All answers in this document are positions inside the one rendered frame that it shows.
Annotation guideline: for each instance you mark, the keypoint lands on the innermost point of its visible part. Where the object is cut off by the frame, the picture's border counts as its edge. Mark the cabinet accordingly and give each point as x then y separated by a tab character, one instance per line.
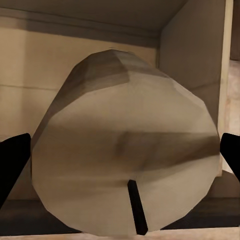
41	41

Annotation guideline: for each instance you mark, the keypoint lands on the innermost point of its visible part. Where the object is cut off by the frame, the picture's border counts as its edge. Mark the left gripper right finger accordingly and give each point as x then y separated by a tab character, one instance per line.
230	149

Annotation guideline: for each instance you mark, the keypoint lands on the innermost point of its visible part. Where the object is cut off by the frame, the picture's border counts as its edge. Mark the pillar candle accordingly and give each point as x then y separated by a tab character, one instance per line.
123	149

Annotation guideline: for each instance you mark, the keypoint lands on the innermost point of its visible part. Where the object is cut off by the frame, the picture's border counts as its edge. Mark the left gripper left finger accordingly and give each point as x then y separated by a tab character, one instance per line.
14	155

